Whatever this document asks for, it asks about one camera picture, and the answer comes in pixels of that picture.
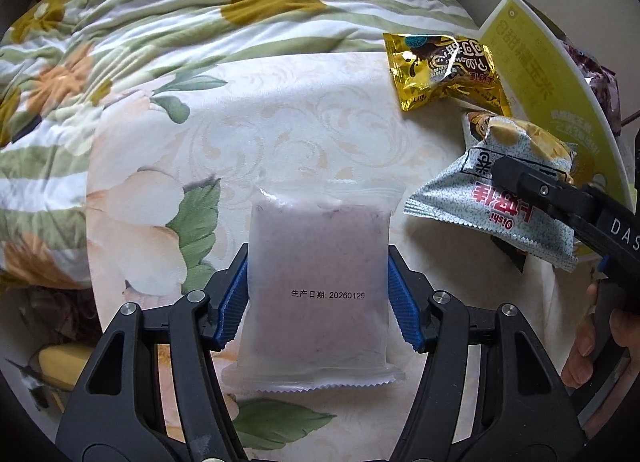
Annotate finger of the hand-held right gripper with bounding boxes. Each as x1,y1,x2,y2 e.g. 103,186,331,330
490,156,597,244

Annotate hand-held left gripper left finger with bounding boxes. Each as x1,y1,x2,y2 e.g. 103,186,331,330
55,242,251,462

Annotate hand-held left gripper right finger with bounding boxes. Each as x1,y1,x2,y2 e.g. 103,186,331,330
387,244,588,462

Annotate white translucent snack packet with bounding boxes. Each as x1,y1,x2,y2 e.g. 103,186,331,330
220,187,406,390

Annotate grey speckled snack packet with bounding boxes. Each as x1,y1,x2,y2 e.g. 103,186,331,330
402,117,581,273

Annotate yellow-green cardboard box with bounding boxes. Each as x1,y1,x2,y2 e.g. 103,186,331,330
477,0,633,263

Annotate purple snack packet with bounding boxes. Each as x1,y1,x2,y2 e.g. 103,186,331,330
560,37,623,135

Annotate person's right hand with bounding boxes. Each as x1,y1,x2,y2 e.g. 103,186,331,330
560,283,640,394

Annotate yellow rounded object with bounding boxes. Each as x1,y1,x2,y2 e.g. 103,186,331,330
30,342,97,393

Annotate floral blanket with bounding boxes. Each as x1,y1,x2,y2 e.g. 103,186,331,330
0,0,481,288

